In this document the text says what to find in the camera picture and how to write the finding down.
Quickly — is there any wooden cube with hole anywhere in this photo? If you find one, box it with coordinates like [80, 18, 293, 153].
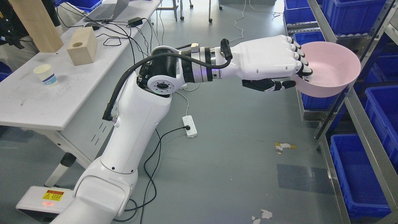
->
[67, 26, 98, 66]

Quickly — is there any pink ikea bowl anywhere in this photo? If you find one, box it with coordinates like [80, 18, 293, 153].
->
[291, 41, 361, 98]

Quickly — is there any white work desk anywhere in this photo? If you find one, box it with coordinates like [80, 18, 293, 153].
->
[0, 0, 164, 188]

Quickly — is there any grey laptop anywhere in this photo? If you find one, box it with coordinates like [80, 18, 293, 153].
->
[83, 0, 130, 21]

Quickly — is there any paper cup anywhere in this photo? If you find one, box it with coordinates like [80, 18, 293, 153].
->
[34, 64, 58, 87]

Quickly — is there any white power strip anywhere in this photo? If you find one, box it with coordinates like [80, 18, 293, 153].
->
[182, 115, 198, 138]

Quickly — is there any steel rack shelf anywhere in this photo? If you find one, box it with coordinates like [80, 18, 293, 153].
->
[297, 0, 397, 224]

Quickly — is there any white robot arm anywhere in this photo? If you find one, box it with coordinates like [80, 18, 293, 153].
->
[52, 39, 233, 224]

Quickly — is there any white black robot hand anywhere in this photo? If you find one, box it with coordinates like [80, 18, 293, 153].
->
[219, 35, 313, 92]

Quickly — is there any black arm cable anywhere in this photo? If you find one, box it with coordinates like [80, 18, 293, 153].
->
[103, 39, 233, 121]

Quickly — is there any tall wooden block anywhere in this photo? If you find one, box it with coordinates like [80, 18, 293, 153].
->
[9, 0, 64, 53]

